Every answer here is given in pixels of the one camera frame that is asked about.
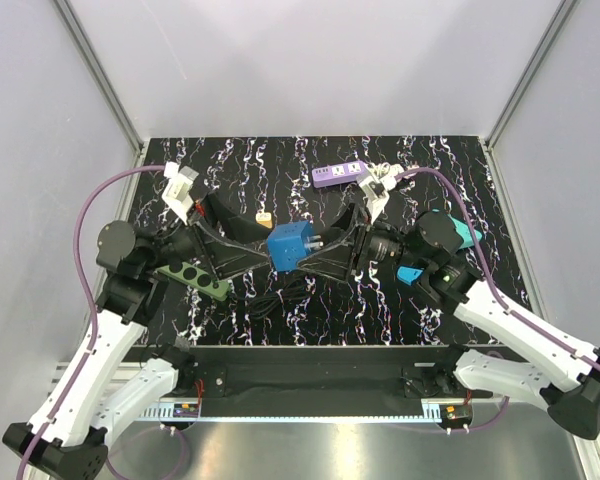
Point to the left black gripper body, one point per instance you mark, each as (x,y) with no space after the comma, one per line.
(178,242)

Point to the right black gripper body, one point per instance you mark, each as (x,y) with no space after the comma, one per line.
(385,245)

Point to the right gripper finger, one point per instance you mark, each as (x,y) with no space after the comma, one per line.
(349,229)
(331,260)

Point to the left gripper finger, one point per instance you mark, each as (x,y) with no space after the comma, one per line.
(219,223)
(227,259)

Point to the green power strip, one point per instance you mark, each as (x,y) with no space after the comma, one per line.
(194,277)

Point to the blue cube socket adapter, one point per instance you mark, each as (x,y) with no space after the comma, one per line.
(289,243)

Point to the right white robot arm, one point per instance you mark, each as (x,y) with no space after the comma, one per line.
(558,373)

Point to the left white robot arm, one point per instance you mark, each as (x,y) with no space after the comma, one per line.
(70,435)

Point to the small orange plug adapter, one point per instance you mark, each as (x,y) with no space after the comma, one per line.
(265,219)

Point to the light blue plug adapter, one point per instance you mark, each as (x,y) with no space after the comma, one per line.
(408,275)

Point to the purple power strip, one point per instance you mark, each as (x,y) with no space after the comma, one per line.
(337,174)

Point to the teal triangular power strip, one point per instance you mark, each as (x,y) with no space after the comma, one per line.
(463,230)

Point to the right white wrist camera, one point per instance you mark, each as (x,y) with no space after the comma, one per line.
(376,191)

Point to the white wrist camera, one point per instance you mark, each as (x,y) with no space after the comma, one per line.
(376,191)
(176,194)

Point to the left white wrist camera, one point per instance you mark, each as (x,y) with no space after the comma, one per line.
(176,194)

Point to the white slotted cable duct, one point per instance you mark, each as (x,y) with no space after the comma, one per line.
(171,412)

